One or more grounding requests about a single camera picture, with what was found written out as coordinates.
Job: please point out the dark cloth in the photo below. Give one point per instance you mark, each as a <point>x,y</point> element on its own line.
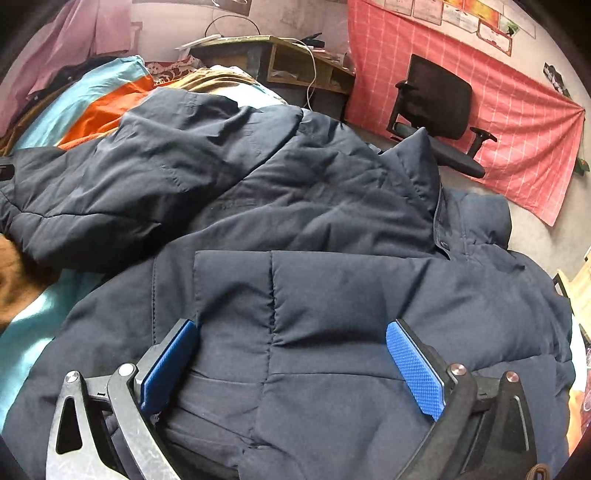
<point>78,69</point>

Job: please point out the wooden desk with shelves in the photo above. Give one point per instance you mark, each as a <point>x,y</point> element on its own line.
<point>244,57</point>

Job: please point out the white papers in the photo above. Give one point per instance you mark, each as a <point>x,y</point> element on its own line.
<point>198,41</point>

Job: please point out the printed blanket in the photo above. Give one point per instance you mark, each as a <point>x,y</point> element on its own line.
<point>582,369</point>

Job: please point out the row of paper wall certificates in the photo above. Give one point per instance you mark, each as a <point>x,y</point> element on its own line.
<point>457,14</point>

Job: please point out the striped teal orange brown blanket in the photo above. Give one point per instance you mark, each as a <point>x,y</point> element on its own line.
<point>106,110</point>

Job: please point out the dark wall poster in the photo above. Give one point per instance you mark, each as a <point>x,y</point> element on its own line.
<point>556,78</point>

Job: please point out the red white patterned cloth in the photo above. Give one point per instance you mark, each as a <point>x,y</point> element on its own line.
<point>175,71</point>

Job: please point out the small wooden stool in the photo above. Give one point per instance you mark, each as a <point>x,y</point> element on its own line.
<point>581,286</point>

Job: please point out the pink checked wall cloth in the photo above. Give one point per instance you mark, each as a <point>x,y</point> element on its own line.
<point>517,138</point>

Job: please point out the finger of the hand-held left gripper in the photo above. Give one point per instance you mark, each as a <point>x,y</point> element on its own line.
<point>5,170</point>

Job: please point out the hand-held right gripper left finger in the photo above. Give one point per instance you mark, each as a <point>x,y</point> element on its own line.
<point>168,364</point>

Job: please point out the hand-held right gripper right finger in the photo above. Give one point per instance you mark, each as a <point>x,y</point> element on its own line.
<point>413,364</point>

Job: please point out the black office chair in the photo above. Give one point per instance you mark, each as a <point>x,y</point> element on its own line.
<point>438,97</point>

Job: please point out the small green wall ornament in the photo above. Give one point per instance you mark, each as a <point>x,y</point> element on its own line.
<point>584,165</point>

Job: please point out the pink curtain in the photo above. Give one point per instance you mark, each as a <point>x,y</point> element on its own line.
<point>69,41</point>

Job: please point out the navy padded jacket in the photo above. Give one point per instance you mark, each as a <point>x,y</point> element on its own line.
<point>300,207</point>

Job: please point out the black desk item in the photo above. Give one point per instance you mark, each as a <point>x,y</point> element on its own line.
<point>314,40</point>

